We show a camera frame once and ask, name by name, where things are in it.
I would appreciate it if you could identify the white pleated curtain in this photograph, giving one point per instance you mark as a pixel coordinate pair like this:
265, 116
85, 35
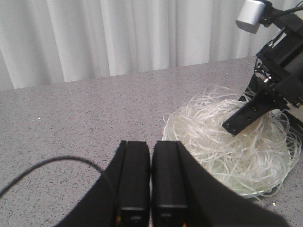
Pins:
52, 41

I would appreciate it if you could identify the translucent white vermicelli bundle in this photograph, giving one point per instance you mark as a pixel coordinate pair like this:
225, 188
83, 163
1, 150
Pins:
266, 147

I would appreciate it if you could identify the light green plastic plate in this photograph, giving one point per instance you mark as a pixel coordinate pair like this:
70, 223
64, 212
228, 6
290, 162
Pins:
266, 186

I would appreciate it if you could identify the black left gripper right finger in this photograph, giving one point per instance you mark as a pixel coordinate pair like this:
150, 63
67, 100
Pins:
185, 195

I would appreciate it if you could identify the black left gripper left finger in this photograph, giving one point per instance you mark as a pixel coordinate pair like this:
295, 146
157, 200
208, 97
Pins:
121, 196

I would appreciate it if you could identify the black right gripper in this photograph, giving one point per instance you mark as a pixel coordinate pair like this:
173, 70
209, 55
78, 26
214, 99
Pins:
281, 64

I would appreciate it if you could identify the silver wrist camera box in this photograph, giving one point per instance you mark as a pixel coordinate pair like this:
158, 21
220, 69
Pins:
249, 16

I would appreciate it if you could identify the silver black kitchen scale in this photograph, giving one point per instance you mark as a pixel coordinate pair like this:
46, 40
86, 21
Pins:
295, 125

